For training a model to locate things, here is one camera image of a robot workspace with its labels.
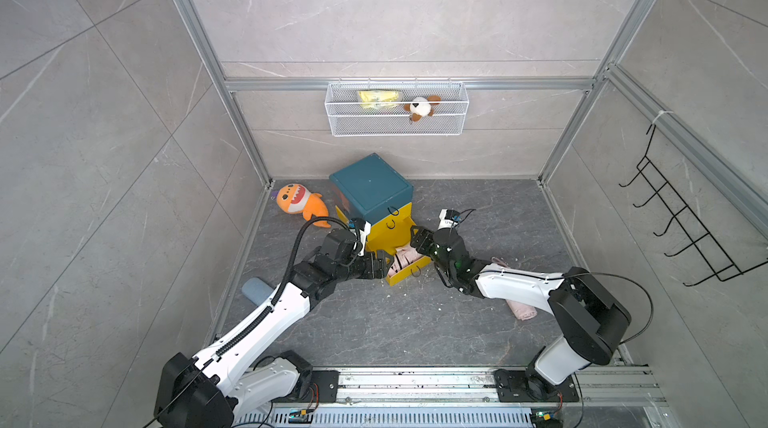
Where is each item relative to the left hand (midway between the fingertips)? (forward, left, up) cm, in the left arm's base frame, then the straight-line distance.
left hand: (385, 255), depth 77 cm
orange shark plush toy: (+30, +31, -11) cm, 44 cm away
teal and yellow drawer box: (+19, +3, +4) cm, 20 cm away
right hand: (+11, -10, -5) cm, 16 cm away
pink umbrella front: (+7, -5, -14) cm, 17 cm away
